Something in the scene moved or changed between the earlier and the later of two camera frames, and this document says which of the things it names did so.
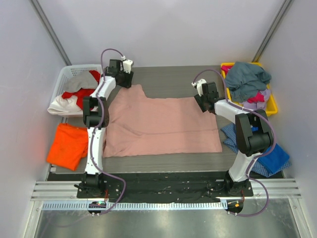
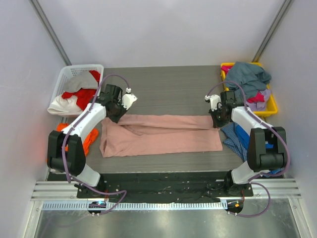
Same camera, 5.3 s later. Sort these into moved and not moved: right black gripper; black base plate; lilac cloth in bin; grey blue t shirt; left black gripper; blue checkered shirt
Moved: right black gripper; left black gripper
Not moved: grey blue t shirt; lilac cloth in bin; blue checkered shirt; black base plate
